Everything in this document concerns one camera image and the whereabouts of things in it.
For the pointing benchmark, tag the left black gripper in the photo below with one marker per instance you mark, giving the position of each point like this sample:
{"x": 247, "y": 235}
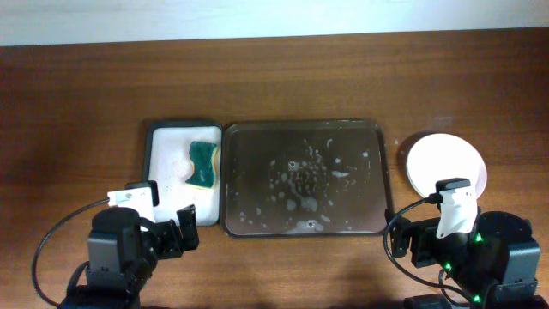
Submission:
{"x": 170, "y": 231}

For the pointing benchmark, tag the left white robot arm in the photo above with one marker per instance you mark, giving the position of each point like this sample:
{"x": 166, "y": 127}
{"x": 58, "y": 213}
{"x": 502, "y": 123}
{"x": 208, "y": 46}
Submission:
{"x": 124, "y": 250}

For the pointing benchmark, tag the small white foam tray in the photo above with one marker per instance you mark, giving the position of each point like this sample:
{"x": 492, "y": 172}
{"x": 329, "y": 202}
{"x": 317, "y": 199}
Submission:
{"x": 167, "y": 162}

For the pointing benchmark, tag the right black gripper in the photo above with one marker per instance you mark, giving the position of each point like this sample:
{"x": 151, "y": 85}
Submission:
{"x": 421, "y": 230}

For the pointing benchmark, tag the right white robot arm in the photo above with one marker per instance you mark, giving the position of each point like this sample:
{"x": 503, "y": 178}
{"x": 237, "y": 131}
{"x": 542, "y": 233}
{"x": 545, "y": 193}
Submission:
{"x": 494, "y": 266}

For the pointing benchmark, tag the pink white plate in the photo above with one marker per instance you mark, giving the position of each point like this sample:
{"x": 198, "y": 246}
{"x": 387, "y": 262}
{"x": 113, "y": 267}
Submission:
{"x": 441, "y": 156}

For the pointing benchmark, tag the dark brown serving tray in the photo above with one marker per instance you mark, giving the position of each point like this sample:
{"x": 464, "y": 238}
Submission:
{"x": 304, "y": 178}

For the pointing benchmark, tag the yellow green sponge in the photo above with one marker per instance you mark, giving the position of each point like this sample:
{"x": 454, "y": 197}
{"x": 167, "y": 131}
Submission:
{"x": 202, "y": 158}

